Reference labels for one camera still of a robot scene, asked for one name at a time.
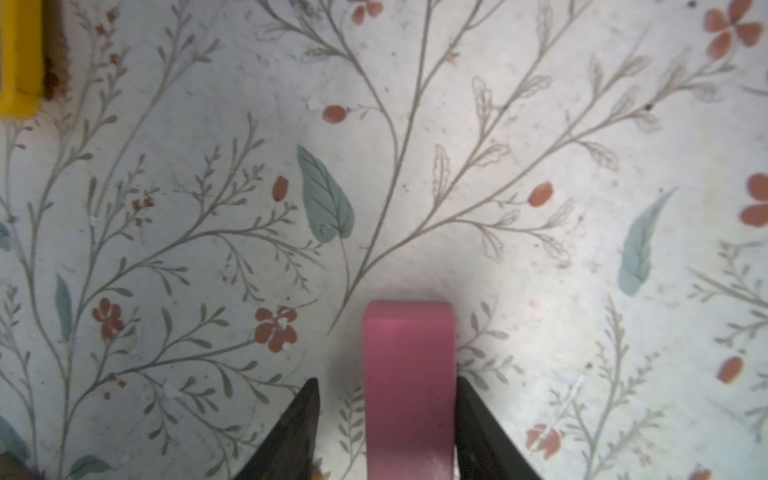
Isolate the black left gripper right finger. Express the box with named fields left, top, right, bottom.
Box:
left=455, top=377, right=541, bottom=480

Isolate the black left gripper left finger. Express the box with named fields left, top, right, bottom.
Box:
left=234, top=378, right=320, bottom=480

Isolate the dark pink rectangular block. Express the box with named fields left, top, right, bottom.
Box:
left=362, top=301, right=457, bottom=479

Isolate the yellow cube block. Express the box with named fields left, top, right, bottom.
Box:
left=1, top=0, right=44, bottom=119

